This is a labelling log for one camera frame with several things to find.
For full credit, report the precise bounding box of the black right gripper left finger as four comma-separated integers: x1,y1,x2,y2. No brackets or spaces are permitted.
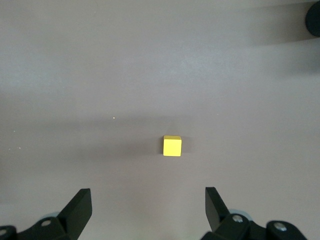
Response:
0,188,94,240

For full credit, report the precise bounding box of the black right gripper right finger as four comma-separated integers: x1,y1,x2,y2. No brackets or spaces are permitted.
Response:
201,186,308,240

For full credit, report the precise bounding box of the yellow block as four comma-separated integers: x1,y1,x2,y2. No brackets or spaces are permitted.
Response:
162,135,183,158

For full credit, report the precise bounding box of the black round object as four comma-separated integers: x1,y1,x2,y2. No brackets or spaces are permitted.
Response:
304,1,320,38

